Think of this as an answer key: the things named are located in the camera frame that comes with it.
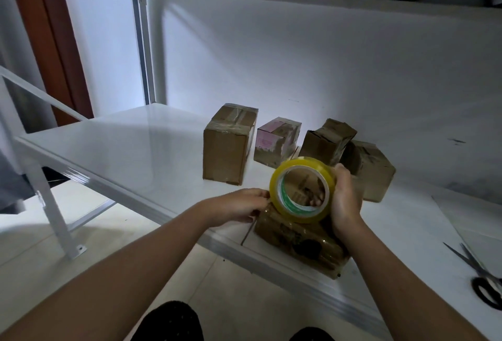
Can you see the person's right hand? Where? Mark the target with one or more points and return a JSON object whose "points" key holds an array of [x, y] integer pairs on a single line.
{"points": [[347, 199]]}

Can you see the person's left hand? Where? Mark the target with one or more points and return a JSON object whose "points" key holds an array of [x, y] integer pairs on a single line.
{"points": [[235, 205]]}

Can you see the small cardboard box red label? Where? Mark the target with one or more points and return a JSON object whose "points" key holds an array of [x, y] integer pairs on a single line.
{"points": [[370, 170]]}

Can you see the yellow tape roll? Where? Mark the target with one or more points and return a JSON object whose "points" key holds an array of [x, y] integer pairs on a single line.
{"points": [[302, 168]]}

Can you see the long cardboard box white label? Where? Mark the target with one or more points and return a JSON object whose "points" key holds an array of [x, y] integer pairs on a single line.
{"points": [[229, 144]]}

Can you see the corrugated cardboard box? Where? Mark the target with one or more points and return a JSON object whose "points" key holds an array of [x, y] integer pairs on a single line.
{"points": [[325, 142]]}

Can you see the pink carton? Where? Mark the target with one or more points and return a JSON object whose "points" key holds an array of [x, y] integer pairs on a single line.
{"points": [[276, 140]]}

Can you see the person's left forearm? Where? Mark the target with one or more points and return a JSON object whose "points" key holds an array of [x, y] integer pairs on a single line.
{"points": [[110, 282]]}

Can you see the person's right forearm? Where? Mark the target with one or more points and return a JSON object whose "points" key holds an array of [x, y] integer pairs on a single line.
{"points": [[408, 290]]}

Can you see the person's black trousers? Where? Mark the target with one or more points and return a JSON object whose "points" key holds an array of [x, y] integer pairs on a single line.
{"points": [[169, 321]]}

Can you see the white metal shelf rack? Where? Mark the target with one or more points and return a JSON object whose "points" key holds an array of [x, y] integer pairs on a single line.
{"points": [[110, 144]]}

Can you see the perforated white metal rack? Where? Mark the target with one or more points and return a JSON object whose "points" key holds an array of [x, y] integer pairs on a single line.
{"points": [[31, 188]]}

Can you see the grey curtain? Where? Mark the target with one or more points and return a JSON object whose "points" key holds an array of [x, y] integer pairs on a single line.
{"points": [[12, 184]]}

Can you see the red-brown door frame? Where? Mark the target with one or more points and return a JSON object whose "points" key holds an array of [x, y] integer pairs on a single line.
{"points": [[51, 38]]}

